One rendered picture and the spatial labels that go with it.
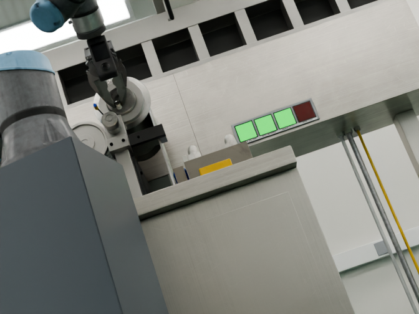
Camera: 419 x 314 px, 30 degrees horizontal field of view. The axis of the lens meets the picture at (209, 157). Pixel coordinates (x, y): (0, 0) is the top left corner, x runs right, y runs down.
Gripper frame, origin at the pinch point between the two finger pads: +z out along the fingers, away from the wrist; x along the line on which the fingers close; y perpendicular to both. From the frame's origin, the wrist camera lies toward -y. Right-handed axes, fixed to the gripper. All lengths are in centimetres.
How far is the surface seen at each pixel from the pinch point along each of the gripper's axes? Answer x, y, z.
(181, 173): -9.3, -13.1, 17.2
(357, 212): -97, 181, 200
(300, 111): -48, 20, 30
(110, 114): 2.2, -6.2, -0.6
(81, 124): 10.6, 2.2, 3.4
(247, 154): -26.0, -17.9, 15.2
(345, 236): -85, 173, 206
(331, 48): -64, 33, 21
